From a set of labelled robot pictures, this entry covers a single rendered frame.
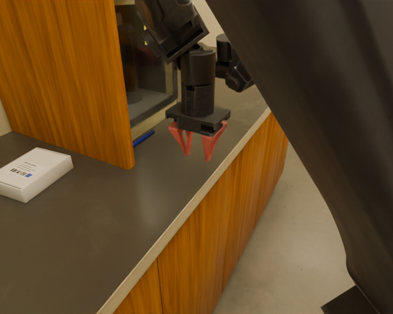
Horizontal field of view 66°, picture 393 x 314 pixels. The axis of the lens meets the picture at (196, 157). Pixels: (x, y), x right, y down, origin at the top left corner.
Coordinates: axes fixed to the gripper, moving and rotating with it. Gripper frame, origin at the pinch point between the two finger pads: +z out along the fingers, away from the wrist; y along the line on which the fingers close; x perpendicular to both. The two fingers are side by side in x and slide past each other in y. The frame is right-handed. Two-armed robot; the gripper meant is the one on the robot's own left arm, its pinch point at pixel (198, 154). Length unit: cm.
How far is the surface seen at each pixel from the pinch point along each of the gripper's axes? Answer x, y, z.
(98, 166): -3.8, 33.0, 15.7
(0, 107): -7, 76, 8
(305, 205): -131, -15, 110
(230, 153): -27.0, 3.5, 15.8
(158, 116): -34.1, 33.4, 13.2
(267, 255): -77, -5, 110
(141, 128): -24.1, 33.4, 13.5
